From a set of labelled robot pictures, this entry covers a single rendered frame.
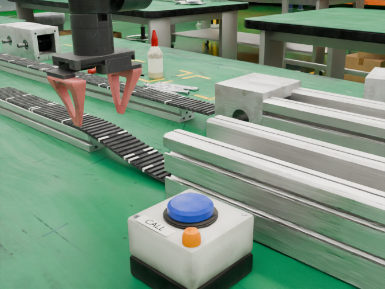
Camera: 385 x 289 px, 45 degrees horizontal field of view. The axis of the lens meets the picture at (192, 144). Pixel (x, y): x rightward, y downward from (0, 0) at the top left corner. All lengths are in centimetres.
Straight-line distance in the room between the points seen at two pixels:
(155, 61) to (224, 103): 48
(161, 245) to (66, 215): 19
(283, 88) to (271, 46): 185
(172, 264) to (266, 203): 12
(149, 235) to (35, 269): 13
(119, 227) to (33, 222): 10
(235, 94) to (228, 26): 292
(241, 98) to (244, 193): 25
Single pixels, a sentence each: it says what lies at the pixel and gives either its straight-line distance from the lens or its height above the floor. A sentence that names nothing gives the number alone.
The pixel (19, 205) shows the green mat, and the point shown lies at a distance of 60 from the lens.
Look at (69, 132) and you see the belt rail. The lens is 76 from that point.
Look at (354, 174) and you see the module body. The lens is 48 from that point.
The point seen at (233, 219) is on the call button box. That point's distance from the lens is 41.
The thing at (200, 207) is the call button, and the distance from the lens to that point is 40.
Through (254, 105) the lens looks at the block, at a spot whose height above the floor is 85.
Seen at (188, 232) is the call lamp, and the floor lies 85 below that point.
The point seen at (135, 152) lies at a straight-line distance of 67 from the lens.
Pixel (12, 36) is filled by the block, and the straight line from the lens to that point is 161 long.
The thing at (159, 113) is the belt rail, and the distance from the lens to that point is 87.
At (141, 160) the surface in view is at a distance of 64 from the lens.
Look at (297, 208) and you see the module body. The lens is 44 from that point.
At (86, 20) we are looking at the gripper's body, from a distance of 66.
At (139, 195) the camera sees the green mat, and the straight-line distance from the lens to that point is 58.
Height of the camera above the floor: 104
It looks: 21 degrees down
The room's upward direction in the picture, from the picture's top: 1 degrees counter-clockwise
